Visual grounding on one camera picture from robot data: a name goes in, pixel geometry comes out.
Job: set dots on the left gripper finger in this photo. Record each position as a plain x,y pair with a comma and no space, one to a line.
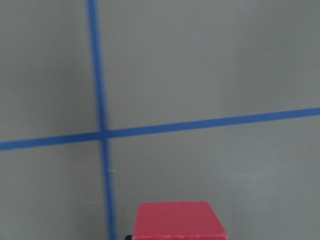
128,237

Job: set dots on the red wooden block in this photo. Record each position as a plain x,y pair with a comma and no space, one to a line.
178,220

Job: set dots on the brown paper table cover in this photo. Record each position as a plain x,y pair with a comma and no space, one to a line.
107,104

